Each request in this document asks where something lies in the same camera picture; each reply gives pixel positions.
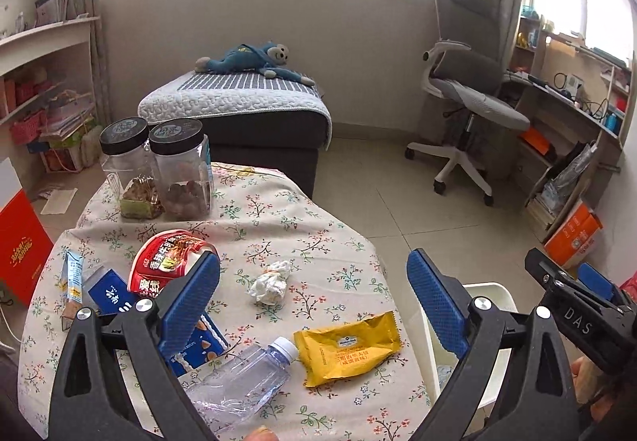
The person's right hand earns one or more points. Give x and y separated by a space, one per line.
585 379

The wooden desk with shelves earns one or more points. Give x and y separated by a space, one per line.
562 122

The small blue carton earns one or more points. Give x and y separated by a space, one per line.
109 294

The red gift box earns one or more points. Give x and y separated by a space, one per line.
20 247

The red instant noodle cup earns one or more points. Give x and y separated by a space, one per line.
164 256

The white bookshelf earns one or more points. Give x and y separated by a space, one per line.
45 47

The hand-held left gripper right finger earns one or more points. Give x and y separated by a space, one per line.
438 306

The red printed bag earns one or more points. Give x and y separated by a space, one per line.
631 285

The white tissue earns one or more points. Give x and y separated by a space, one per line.
271 282

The person's left hand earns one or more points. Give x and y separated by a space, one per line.
261 435

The floral tablecloth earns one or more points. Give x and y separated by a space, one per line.
298 232

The clear jar with nuts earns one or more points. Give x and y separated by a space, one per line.
130 172

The yellow snack packet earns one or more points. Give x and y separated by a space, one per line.
348 346

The light blue snack packet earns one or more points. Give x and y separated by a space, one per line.
73 279

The white trash bin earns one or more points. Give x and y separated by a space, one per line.
492 296

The silver plastic bag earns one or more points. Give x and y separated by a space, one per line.
570 172

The orange box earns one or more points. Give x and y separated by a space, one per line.
535 142

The dark grey sofa bed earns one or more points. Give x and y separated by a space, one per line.
263 142

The clear plastic bottle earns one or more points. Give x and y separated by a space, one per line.
239 379

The blue monkey plush toy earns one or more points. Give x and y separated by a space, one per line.
249 58

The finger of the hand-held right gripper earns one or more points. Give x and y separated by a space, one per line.
540 266
594 279

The grey office chair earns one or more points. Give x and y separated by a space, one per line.
473 97

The clear jar with dark fruits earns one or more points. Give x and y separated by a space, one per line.
181 172

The white paper sheet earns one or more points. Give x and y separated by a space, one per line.
58 201

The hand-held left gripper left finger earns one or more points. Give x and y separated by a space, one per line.
191 301

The orange paper bag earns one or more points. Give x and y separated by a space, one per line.
572 237

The blue biscuit box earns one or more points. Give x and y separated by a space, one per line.
204 346

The grey quilted bed cover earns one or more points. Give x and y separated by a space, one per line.
234 95

